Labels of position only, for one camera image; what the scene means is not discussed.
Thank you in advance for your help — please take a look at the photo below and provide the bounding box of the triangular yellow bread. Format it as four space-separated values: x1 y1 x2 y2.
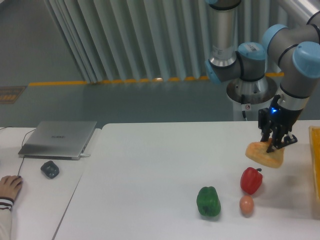
245 138 285 169

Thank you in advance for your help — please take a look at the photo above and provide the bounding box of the red bell pepper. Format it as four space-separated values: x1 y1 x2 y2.
240 167 263 195

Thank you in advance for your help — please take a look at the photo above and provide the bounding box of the person's hand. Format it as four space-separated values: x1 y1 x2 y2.
0 175 23 201

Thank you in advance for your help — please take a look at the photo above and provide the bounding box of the silver closed laptop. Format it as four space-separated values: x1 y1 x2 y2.
18 121 97 161

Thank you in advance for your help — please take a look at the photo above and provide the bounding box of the black mouse cable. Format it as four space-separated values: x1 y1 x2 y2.
0 126 37 177

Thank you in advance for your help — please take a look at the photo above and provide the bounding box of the small black device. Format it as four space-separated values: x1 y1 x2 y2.
40 160 60 179

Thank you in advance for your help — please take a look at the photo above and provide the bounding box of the brown egg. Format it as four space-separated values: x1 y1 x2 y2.
239 195 254 215

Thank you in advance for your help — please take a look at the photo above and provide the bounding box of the white pleated curtain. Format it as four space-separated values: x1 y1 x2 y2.
44 0 296 83

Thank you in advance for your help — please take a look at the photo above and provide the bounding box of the striped sleeve forearm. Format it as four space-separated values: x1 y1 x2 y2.
0 197 14 240

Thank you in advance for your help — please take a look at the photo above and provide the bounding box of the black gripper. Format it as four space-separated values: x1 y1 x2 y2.
258 94 303 153

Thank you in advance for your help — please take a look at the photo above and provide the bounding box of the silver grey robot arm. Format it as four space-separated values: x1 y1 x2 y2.
205 0 320 153

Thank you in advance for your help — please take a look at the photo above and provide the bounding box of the green bell pepper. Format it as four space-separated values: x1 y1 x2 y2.
196 186 221 217

